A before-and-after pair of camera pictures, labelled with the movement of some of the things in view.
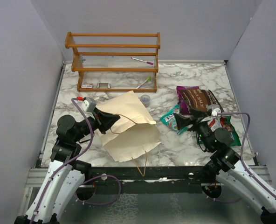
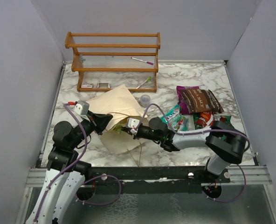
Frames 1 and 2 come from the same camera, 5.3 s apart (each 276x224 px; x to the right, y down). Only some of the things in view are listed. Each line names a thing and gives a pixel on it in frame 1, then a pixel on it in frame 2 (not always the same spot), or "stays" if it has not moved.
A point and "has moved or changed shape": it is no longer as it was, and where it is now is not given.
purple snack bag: x=183 y=108 stays
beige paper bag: x=134 y=133 has moved or changed shape
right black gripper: x=182 y=121 → x=134 y=136
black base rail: x=147 y=179 stays
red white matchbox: x=86 y=85 stays
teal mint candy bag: x=168 y=119 stays
